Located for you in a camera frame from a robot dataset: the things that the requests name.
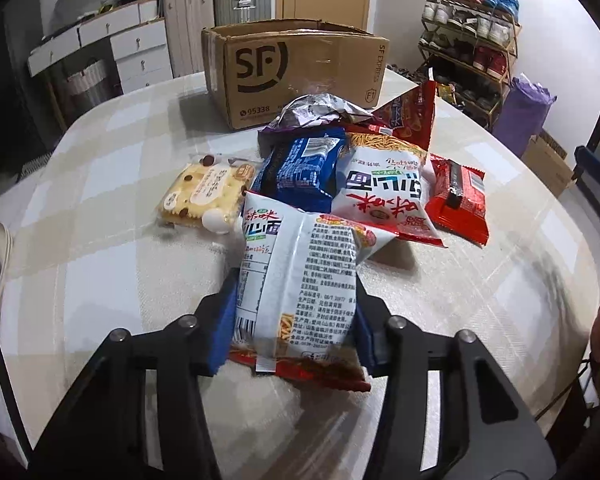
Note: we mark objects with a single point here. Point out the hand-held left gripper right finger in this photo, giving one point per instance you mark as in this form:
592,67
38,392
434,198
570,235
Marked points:
367,340

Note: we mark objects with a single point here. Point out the grey white woven basket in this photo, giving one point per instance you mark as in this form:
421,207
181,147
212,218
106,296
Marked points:
87,87

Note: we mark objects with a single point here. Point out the rows of shoes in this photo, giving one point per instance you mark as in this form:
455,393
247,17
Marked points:
485,25

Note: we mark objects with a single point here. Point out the red chocolate wafer packet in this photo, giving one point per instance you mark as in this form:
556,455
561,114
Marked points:
455,200

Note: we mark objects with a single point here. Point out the white drawer desk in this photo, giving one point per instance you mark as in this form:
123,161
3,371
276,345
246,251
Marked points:
140,50

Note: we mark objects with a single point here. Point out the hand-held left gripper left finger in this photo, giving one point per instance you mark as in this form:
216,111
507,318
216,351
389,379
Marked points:
225,320

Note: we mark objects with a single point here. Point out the clear cracker packet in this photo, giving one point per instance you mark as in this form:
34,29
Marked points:
200,190

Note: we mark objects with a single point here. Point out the silver purple snack packet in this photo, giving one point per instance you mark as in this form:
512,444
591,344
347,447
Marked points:
315,112

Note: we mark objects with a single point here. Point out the small brown cardboard box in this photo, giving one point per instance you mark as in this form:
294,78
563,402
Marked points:
547,162

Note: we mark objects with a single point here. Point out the beige ribbed suitcase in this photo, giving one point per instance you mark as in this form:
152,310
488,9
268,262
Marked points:
187,30

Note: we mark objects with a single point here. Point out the yellow red small packet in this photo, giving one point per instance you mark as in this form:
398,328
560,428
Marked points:
446,93

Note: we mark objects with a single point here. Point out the blue cookie packet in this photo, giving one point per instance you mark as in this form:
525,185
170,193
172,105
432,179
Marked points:
300,170

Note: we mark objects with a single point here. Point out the purple bag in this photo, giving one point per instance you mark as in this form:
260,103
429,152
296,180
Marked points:
522,115

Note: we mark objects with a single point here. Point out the silver ribbed suitcase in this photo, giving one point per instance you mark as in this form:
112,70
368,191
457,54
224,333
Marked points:
242,5

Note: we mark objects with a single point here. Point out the gold metal shoe rack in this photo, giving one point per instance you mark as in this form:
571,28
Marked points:
510,55

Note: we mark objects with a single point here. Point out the white red noodle snack packet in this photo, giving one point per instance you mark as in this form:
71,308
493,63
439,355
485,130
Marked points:
300,280
385,185

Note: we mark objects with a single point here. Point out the red printed snack packet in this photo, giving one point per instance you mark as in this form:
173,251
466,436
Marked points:
410,115

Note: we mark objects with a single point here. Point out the dark furniture piece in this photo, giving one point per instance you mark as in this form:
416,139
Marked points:
597,195

